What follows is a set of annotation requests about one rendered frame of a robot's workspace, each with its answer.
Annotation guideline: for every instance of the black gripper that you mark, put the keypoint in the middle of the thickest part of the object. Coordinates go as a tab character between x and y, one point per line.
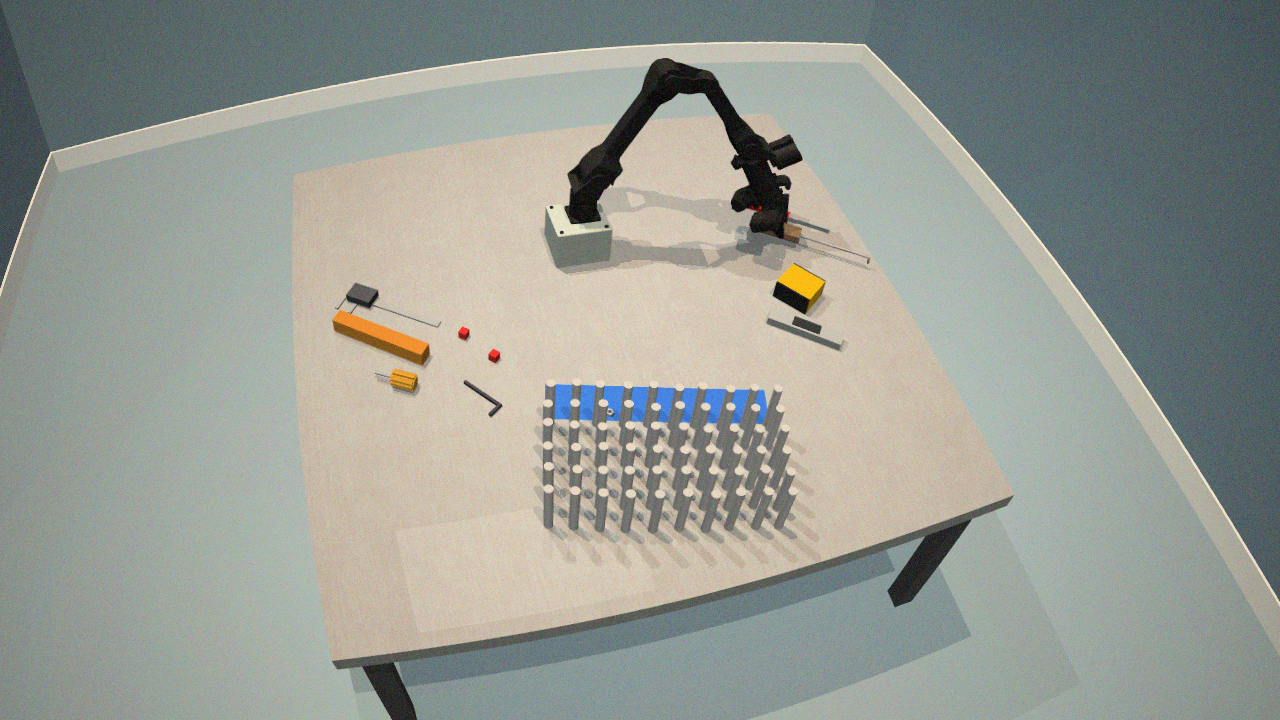
774	205

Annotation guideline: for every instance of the blue tape strip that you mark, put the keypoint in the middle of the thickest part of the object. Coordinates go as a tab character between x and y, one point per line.
613	394

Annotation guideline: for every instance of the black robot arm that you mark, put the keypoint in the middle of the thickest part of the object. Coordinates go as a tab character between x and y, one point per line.
663	81

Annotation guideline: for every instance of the orange rectangular block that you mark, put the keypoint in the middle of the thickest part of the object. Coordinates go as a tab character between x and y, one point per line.
381	337

